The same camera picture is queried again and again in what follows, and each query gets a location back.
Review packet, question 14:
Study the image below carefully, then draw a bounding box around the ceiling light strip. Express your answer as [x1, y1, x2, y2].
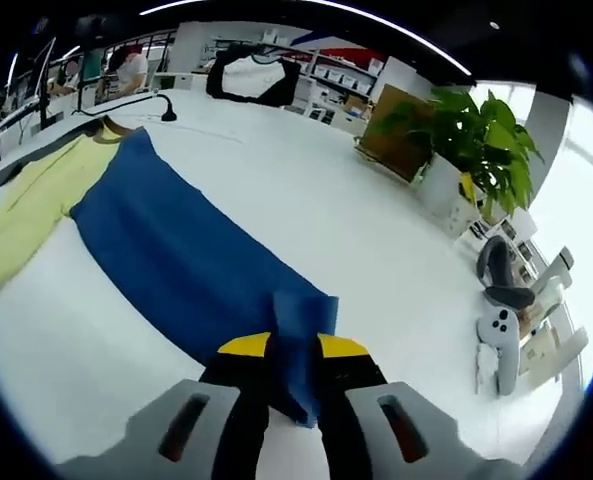
[139, 0, 475, 76]

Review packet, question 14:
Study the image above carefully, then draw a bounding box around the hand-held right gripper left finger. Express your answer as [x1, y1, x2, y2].
[55, 330, 273, 480]

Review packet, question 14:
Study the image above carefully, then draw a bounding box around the small cup with yellow label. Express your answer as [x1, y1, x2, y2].
[445, 172, 480, 236]

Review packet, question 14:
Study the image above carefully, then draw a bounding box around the yellow blue grey garment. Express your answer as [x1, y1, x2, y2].
[0, 113, 341, 429]

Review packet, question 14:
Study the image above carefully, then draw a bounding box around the black white raglan shirt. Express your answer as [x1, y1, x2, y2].
[205, 43, 301, 107]

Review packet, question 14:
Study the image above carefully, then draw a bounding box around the brown cardboard board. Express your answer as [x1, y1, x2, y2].
[354, 83, 435, 184]

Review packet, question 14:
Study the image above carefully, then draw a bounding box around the white chair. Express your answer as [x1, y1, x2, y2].
[303, 79, 337, 121]

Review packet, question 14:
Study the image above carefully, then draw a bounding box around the open laptop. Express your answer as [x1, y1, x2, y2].
[5, 37, 58, 109]

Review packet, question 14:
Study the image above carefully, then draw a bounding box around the teal board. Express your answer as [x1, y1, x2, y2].
[78, 49, 102, 84]

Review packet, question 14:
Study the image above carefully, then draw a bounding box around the shelf with white bins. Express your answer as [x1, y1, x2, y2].
[263, 29, 382, 96]

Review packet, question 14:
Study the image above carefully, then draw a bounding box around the green potted plant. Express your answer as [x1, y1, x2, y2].
[375, 84, 547, 239]

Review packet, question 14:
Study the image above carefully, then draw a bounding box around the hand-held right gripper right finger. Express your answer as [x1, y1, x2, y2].
[315, 333, 527, 480]

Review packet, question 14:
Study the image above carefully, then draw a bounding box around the tall white cylinder bottle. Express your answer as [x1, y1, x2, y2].
[520, 327, 590, 387]

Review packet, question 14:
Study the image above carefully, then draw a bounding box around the black gooseneck microphone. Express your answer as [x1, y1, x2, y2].
[70, 92, 178, 124]

